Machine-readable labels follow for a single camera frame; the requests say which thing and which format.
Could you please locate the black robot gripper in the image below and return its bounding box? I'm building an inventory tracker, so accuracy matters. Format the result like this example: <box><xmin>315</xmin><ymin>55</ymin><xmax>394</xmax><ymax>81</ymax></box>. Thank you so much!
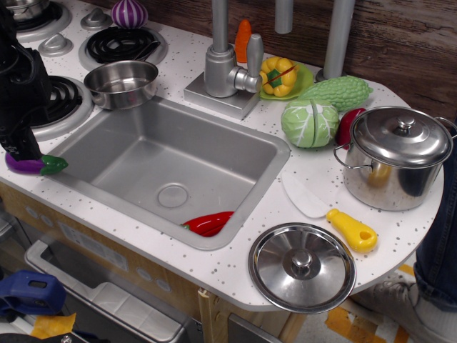
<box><xmin>0</xmin><ymin>46</ymin><xmax>52</xmax><ymax>161</ymax></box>

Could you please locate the white sneaker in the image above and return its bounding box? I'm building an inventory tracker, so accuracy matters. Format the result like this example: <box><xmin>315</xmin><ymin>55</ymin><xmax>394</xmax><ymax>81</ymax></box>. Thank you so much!
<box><xmin>351</xmin><ymin>274</ymin><xmax>456</xmax><ymax>342</ymax></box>

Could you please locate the grey toy faucet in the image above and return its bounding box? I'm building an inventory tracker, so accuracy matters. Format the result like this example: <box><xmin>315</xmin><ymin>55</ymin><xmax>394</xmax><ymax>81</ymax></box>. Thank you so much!
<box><xmin>184</xmin><ymin>1</ymin><xmax>263</xmax><ymax>120</ymax></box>

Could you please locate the green toy cabbage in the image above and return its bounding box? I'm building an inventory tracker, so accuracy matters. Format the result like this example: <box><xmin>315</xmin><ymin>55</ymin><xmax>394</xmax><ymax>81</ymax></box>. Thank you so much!
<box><xmin>281</xmin><ymin>99</ymin><xmax>339</xmax><ymax>149</ymax></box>

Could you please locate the stove burner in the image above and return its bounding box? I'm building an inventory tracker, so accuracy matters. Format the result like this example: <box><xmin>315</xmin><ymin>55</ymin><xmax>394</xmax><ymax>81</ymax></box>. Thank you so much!
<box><xmin>79</xmin><ymin>26</ymin><xmax>168</xmax><ymax>71</ymax></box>
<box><xmin>31</xmin><ymin>76</ymin><xmax>94</xmax><ymax>141</ymax></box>
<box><xmin>16</xmin><ymin>1</ymin><xmax>72</xmax><ymax>43</ymax></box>

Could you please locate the small steel pan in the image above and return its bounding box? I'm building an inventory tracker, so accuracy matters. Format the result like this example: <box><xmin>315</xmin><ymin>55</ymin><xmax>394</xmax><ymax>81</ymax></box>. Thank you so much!
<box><xmin>84</xmin><ymin>60</ymin><xmax>159</xmax><ymax>110</ymax></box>

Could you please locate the grey toy sink basin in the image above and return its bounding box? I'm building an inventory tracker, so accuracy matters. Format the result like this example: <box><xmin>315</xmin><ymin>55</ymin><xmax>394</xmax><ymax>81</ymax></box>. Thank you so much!
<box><xmin>52</xmin><ymin>97</ymin><xmax>290</xmax><ymax>250</ymax></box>

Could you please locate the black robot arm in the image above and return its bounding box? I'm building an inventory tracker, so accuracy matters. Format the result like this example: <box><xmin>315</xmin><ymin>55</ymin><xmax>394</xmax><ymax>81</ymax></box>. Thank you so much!
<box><xmin>1</xmin><ymin>5</ymin><xmax>51</xmax><ymax>161</ymax></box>

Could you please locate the light green plastic plate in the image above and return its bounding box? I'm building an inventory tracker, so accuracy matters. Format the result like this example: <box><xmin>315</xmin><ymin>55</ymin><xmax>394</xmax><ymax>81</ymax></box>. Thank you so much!
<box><xmin>260</xmin><ymin>62</ymin><xmax>314</xmax><ymax>100</ymax></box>

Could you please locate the red toy chili pepper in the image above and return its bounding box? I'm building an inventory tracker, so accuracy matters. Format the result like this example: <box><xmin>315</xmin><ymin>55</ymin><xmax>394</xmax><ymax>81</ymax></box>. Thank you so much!
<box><xmin>181</xmin><ymin>212</ymin><xmax>233</xmax><ymax>237</ymax></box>

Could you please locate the back left stove burner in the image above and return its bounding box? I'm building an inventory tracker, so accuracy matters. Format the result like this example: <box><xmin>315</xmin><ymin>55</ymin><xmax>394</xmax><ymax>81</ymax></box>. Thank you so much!
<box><xmin>16</xmin><ymin>1</ymin><xmax>72</xmax><ymax>43</ymax></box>

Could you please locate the grey pole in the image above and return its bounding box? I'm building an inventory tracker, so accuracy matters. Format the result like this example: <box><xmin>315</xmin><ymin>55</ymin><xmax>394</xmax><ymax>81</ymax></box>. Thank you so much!
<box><xmin>316</xmin><ymin>0</ymin><xmax>356</xmax><ymax>82</ymax></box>
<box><xmin>275</xmin><ymin>0</ymin><xmax>293</xmax><ymax>34</ymax></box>

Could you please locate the grey pole middle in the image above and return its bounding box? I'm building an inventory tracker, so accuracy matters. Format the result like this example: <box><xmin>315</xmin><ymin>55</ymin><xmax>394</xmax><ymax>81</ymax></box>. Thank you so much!
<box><xmin>275</xmin><ymin>0</ymin><xmax>293</xmax><ymax>34</ymax></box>

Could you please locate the purple striped toy onion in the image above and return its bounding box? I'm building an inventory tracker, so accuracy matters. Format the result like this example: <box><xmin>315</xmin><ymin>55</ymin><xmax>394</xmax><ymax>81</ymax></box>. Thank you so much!
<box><xmin>111</xmin><ymin>0</ymin><xmax>148</xmax><ymax>29</ymax></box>

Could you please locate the back right stove burner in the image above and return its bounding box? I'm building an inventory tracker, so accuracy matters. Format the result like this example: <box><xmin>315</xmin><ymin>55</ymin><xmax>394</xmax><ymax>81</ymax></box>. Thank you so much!
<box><xmin>79</xmin><ymin>26</ymin><xmax>168</xmax><ymax>71</ymax></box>

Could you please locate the blue clamp handle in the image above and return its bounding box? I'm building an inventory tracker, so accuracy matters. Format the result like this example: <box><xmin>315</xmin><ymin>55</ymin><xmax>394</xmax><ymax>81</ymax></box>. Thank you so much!
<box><xmin>1</xmin><ymin>270</ymin><xmax>66</xmax><ymax>315</ymax></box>

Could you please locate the steel pot lid on pot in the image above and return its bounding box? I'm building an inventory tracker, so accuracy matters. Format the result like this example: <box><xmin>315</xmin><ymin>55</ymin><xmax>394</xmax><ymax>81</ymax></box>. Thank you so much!
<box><xmin>351</xmin><ymin>106</ymin><xmax>453</xmax><ymax>168</ymax></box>

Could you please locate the person leg in jeans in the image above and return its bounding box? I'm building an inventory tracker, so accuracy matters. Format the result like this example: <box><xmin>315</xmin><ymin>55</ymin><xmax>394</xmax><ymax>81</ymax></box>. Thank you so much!
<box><xmin>413</xmin><ymin>121</ymin><xmax>457</xmax><ymax>314</ymax></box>

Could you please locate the loose steel lid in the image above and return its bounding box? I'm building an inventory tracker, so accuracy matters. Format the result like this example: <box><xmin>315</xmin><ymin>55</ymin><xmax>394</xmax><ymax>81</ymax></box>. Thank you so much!
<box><xmin>248</xmin><ymin>222</ymin><xmax>356</xmax><ymax>314</ymax></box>

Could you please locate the yellow handled toy knife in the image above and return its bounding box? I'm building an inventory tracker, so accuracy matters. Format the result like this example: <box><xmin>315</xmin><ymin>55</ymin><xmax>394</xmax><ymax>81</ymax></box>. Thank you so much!
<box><xmin>281</xmin><ymin>171</ymin><xmax>378</xmax><ymax>253</ymax></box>

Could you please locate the grey stove knob rear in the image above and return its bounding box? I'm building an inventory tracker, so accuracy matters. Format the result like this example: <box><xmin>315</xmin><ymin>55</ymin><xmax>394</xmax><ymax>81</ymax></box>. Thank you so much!
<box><xmin>80</xmin><ymin>8</ymin><xmax>113</xmax><ymax>31</ymax></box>

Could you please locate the steel pot on back burner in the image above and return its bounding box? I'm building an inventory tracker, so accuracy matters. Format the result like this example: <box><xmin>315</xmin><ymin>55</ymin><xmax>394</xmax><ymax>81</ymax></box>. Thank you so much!
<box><xmin>2</xmin><ymin>0</ymin><xmax>50</xmax><ymax>21</ymax></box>

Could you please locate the grey pole right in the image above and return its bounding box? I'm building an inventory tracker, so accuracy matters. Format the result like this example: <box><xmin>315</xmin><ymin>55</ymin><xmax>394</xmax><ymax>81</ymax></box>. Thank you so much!
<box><xmin>316</xmin><ymin>0</ymin><xmax>356</xmax><ymax>82</ymax></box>

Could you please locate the yellow toy bell pepper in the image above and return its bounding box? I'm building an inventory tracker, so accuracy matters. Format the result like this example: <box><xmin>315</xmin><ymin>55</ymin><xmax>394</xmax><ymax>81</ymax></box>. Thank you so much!
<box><xmin>259</xmin><ymin>56</ymin><xmax>298</xmax><ymax>97</ymax></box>

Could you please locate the front stove burner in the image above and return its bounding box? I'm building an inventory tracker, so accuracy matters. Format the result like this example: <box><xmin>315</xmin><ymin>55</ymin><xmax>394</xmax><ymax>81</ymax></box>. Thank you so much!
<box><xmin>31</xmin><ymin>76</ymin><xmax>94</xmax><ymax>141</ymax></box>

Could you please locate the grey stove knob front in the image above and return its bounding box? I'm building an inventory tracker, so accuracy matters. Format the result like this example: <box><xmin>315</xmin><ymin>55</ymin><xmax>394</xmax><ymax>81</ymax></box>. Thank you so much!
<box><xmin>38</xmin><ymin>33</ymin><xmax>74</xmax><ymax>57</ymax></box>

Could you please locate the grey stove knob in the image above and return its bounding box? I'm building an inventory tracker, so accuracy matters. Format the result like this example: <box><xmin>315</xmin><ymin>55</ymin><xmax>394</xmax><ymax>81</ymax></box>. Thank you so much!
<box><xmin>38</xmin><ymin>33</ymin><xmax>74</xmax><ymax>57</ymax></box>
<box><xmin>80</xmin><ymin>8</ymin><xmax>113</xmax><ymax>31</ymax></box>

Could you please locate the purple toy eggplant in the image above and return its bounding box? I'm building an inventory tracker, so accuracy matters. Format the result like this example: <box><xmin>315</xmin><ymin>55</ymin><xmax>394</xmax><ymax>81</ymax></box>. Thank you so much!
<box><xmin>5</xmin><ymin>154</ymin><xmax>69</xmax><ymax>175</ymax></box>

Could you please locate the orange toy carrot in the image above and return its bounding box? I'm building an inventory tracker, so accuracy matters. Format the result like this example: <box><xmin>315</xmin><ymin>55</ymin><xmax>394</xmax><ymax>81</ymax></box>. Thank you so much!
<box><xmin>234</xmin><ymin>19</ymin><xmax>252</xmax><ymax>63</ymax></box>

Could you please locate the green toy bitter gourd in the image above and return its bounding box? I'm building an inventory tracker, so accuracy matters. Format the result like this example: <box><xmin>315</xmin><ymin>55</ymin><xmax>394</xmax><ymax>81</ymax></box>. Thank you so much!
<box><xmin>297</xmin><ymin>76</ymin><xmax>373</xmax><ymax>111</ymax></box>

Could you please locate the grey oven door handle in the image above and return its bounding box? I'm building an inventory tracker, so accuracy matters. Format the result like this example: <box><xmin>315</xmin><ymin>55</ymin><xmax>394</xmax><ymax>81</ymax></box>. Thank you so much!
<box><xmin>24</xmin><ymin>240</ymin><xmax>204</xmax><ymax>342</ymax></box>

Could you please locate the large steel pot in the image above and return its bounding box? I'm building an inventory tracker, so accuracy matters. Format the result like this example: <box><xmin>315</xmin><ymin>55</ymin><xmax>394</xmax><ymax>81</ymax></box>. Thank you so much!
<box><xmin>339</xmin><ymin>117</ymin><xmax>450</xmax><ymax>211</ymax></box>

